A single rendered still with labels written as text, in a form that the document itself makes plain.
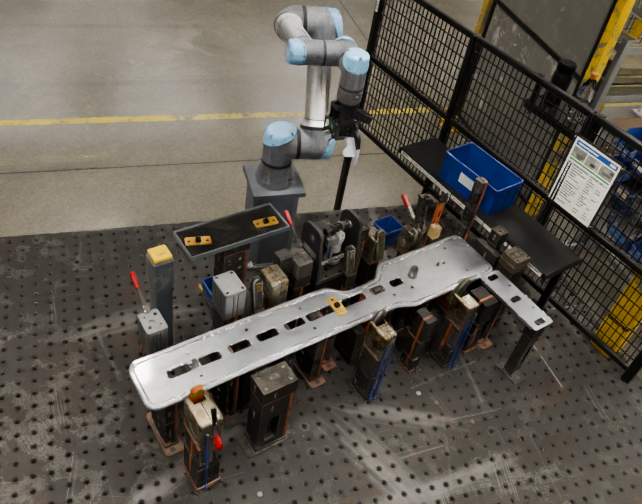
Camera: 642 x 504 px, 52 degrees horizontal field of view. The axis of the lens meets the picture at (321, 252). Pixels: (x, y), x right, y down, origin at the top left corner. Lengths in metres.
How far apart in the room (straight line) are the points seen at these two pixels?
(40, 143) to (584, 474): 3.69
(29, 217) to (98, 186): 0.46
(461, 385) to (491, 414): 0.15
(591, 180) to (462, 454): 1.11
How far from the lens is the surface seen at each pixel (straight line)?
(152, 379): 2.01
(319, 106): 2.42
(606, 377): 2.85
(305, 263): 2.25
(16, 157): 4.57
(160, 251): 2.13
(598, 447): 2.62
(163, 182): 4.28
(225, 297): 2.08
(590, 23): 4.05
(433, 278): 2.44
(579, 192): 2.68
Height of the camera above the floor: 2.64
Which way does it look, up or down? 43 degrees down
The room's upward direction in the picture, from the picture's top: 11 degrees clockwise
